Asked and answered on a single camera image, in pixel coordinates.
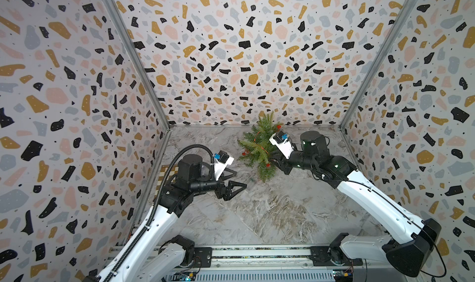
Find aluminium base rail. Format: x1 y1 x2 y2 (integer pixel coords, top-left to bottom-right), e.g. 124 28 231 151
112 244 409 282

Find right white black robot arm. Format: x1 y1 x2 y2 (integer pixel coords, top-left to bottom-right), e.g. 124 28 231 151
269 131 442 278

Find red string lights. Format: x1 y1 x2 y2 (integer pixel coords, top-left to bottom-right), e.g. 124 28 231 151
238 124 282 168

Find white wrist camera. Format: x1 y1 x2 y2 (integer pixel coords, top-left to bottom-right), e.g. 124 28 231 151
269 131 295 159
214 150 235 181

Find small green christmas tree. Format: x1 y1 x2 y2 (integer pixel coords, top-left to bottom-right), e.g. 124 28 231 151
238 112 282 182

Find checkered chess board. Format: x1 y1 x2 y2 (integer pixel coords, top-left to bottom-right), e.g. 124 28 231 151
155 165 177 195

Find black corrugated cable conduit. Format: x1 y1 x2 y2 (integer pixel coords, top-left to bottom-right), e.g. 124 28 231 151
99 144 215 282

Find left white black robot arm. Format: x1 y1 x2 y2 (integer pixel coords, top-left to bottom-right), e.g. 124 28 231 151
84 151 247 282

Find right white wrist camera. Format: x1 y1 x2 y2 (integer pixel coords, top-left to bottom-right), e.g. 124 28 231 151
269 131 295 159

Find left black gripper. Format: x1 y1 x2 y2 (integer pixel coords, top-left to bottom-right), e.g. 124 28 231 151
190 168 247 202

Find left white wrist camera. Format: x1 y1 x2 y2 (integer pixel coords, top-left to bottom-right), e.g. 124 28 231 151
214 150 235 181

